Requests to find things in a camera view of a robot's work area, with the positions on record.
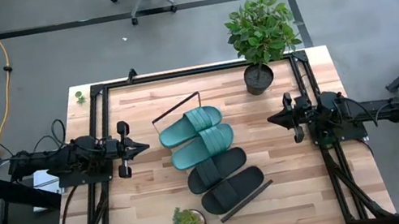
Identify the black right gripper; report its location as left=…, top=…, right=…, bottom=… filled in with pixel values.
left=263, top=88, right=319, bottom=149

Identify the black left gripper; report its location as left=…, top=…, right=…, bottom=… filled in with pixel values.
left=101, top=116, right=155, bottom=182

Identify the teal rubber slide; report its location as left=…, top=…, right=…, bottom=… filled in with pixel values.
left=165, top=121, right=239, bottom=174
left=154, top=103, right=227, bottom=151

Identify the black rubber slide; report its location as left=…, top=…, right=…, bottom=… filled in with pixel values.
left=182, top=144, right=253, bottom=197
left=196, top=163, right=270, bottom=218

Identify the wooden shelf with black legs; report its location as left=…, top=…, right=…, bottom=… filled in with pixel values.
left=147, top=81, right=280, bottom=224

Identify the small green leaf sprig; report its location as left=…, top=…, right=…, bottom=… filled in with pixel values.
left=73, top=89, right=87, bottom=106

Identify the leafy green plant in pot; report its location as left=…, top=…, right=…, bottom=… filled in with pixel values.
left=220, top=0, right=311, bottom=101

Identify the white box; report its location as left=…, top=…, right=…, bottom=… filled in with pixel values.
left=26, top=165, right=70, bottom=214

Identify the black clamp on frame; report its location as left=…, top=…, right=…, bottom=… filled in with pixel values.
left=125, top=67, right=139, bottom=83

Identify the black aluminium table frame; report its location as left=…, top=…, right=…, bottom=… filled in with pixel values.
left=24, top=28, right=399, bottom=224

